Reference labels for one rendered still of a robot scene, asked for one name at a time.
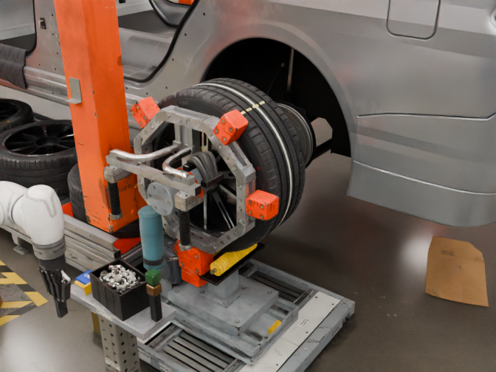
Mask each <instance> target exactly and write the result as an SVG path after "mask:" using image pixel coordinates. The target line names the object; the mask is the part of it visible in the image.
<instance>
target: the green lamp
mask: <svg viewBox="0 0 496 372"><path fill-rule="evenodd" d="M145 281H146V282H147V283H149V284H151V285H153V286H154V285H155V284H157V283H158V282H160V281H161V274H160V271H158V270H156V269H154V268H152V269H150V270H148V271H147V272H146V273H145Z"/></svg>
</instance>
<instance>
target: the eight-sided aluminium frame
mask: <svg viewBox="0 0 496 372"><path fill-rule="evenodd" d="M219 120H220V119H219V118H218V117H214V116H210V115H207V114H202V113H199V112H196V111H191V110H188V109H185V108H180V107H178V106H172V105H171V106H168V107H166V108H162V109H160V110H159V111H158V112H157V113H156V115H155V116H154V117H153V118H152V120H151V121H150V122H149V123H148V124H147V125H146V127H144V129H143V130H142V131H141V132H140V133H139V134H138V135H137V136H136V137H135V139H134V152H135V154H149V153H152V152H153V148H152V141H153V140H154V139H155V138H156V136H157V135H158V134H159V133H160V132H161V131H162V130H163V129H164V128H165V127H166V125H167V124H168V123H177V124H180V125H181V126H184V127H190V128H193V129H195V130H197V131H202V132H204V133H205V134H206V135H207V136H208V138H209V139H210V141H211V143H212V144H213V145H214V146H215V148H216V150H217V151H218V152H219V154H220V155H221V157H222V158H223V160H224V161H225V162H226V164H227V165H228V167H229V168H230V170H231V171H232V173H233V174H234V175H235V177H236V216H237V226H235V227H233V228H232V229H231V230H229V231H228V232H226V233H225V234H223V235H222V236H221V237H219V238H217V237H214V236H212V235H209V234H207V233H205V232H202V231H200V230H197V229H195V228H192V227H190V241H191V242H192V247H195V248H197V249H200V250H202V251H204V252H206V253H209V254H211V255H213V254H215V253H217V252H218V251H220V250H221V249H223V248H224V247H225V246H226V245H228V244H230V243H231V242H233V241H234V240H235V239H237V238H239V237H241V236H243V235H244V234H245V233H247V232H249V231H250V230H251V229H252V228H253V227H254V226H255V220H256V218H255V217H252V216H249V215H247V214H246V197H248V196H249V195H250V194H252V193H254V192H255V179H256V175H255V169H254V167H253V166H252V163H250V162H249V160H248V159H247V158H246V156H245V155H244V153H243V152H242V150H241V149H240V148H239V146H238V144H237V143H236V142H235V141H234V142H231V143H230V144H228V145H224V144H223V143H222V142H221V140H220V139H219V138H218V137H217V136H216V135H215V134H214V133H213V129H214V128H215V126H216V125H217V123H218V122H219ZM138 163H141V164H143V165H147V166H149V167H152V168H154V161H153V160H151V161H147V162H138ZM137 182H138V185H137V187H138V190H139V192H140V194H141V197H143V198H144V200H145V201H146V203H147V204H148V205H150V203H149V200H148V195H147V191H148V186H149V185H150V184H151V183H153V182H155V181H153V180H150V179H147V178H145V177H143V176H139V175H137ZM162 224H163V227H164V229H165V232H166V233H167V234H168V235H169V236H170V237H172V238H173V239H175V238H177V239H179V240H180V238H179V218H178V217H177V215H176V214H175V213H171V214H170V215H169V216H162Z"/></svg>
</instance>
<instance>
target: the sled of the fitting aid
mask: <svg viewBox="0 0 496 372"><path fill-rule="evenodd" d="M165 304H167V305H169V306H171V307H173V308H175V310H176V316H175V317H174V318H173V319H171V320H170V322H171V323H173V324H175V325H177V326H178V327H180V328H183V329H184V330H186V331H188V332H190V333H191V334H194V335H196V336H197V337H199V338H201V339H203V340H204V341H206V342H208V343H210V344H212V345H214V346H215V347H217V348H220V349H221V350H223V351H225V352H227V353H228V354H230V355H232V356H234V357H236V358H237V359H239V360H241V361H243V362H245V363H247V364H248V365H251V366H253V365H254V364H255V363H256V362H257V361H258V360H259V359H260V358H261V357H262V356H263V355H264V354H265V353H266V352H267V351H268V350H269V349H270V348H271V347H272V346H273V345H274V344H275V343H276V341H277V340H278V339H279V338H280V337H281V336H282V335H283V334H284V333H285V332H286V331H287V330H288V329H289V328H290V327H291V326H292V325H293V324H294V323H295V322H296V321H297V320H298V312H299V306H298V305H295V304H293V303H291V302H289V301H287V300H284V299H283V298H280V297H278V300H277V301H276V302H275V303H274V304H273V305H272V306H271V307H270V308H268V309H267V310H266V311H265V312H264V313H263V314H262V315H261V316H260V317H259V318H258V319H257V320H256V321H255V322H254V323H253V324H252V325H251V326H250V327H249V328H248V329H246V330H245V331H244V332H243V333H242V334H241V335H240V336H237V335H235V334H233V333H231V332H229V331H227V330H225V329H224V328H222V327H220V326H218V325H216V324H214V323H212V322H210V321H208V320H206V319H204V318H203V317H200V316H198V315H197V314H194V313H193V312H191V311H188V310H187V309H184V308H183V307H181V306H179V305H177V304H175V303H173V302H171V301H169V300H168V301H167V302H166V303H165Z"/></svg>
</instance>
